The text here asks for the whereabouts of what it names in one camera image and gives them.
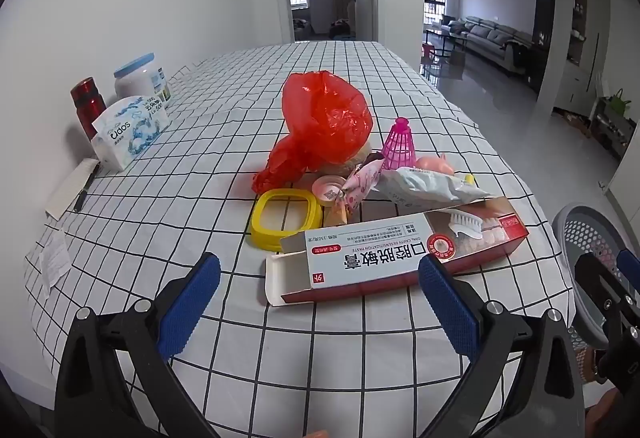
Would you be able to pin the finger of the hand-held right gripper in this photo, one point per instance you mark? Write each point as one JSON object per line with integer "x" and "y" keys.
{"x": 630, "y": 265}
{"x": 597, "y": 288}

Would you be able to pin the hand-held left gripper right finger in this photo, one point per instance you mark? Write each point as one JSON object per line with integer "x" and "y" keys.
{"x": 450, "y": 303}

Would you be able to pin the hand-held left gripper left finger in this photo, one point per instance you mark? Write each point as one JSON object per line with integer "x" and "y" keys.
{"x": 192, "y": 303}

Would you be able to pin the grey perforated plastic basket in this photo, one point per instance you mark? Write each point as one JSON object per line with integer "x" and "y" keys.
{"x": 585, "y": 228}

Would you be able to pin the red and white toothpaste box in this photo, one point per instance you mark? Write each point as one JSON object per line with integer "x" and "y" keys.
{"x": 380, "y": 258}

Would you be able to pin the yellow-rimmed clear lid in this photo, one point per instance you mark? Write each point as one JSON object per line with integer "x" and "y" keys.
{"x": 260, "y": 223}

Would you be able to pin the red plastic bag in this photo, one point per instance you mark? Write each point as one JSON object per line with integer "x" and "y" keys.
{"x": 325, "y": 118}

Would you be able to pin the white snack packet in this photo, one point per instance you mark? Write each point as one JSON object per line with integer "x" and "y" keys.
{"x": 425, "y": 188}

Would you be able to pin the dark shoe rack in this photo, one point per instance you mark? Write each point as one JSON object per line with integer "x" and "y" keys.
{"x": 612, "y": 131}

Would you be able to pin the pink pig toy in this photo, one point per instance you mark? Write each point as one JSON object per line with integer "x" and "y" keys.
{"x": 432, "y": 164}

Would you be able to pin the white paper receipt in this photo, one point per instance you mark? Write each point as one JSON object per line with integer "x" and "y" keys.
{"x": 54, "y": 260}

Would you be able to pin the cardboard piece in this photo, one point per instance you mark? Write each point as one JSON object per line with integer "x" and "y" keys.
{"x": 579, "y": 123}

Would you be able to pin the pink candy wrapper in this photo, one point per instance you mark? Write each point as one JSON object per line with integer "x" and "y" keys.
{"x": 357, "y": 183}

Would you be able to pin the black pen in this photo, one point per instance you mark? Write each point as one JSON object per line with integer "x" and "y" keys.
{"x": 85, "y": 190}

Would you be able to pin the white black-checked tablecloth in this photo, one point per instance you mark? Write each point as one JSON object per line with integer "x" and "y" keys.
{"x": 200, "y": 143}

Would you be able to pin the green bag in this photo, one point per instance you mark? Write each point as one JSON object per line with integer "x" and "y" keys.
{"x": 620, "y": 104}

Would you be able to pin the pink mesh cone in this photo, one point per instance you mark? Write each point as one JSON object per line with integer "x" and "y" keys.
{"x": 400, "y": 143}

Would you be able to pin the white paper strip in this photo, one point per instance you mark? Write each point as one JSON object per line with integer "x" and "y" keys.
{"x": 62, "y": 195}

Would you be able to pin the small round plastic cup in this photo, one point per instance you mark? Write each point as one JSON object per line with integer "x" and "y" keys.
{"x": 325, "y": 188}

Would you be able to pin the beige knitted ball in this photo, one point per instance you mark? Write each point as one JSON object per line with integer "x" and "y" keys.
{"x": 350, "y": 158}

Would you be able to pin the blue and white tissue pack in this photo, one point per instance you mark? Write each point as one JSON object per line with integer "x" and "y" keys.
{"x": 125, "y": 133}

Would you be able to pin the white low cabinet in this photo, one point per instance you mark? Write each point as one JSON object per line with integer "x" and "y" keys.
{"x": 572, "y": 83}

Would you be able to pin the red thermos bottle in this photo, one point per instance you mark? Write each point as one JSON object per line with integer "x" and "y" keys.
{"x": 87, "y": 103}

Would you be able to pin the white jar with blue lid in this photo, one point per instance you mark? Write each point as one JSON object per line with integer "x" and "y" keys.
{"x": 135, "y": 83}

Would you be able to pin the red stool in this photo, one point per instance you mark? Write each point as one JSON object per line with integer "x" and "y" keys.
{"x": 427, "y": 52}

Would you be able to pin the dark coffee table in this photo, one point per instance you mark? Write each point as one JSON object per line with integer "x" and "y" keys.
{"x": 445, "y": 41}

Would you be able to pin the grey sofa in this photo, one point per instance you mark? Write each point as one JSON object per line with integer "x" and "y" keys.
{"x": 490, "y": 38}

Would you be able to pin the black wall panel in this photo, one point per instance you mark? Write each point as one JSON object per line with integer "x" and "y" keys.
{"x": 544, "y": 21}

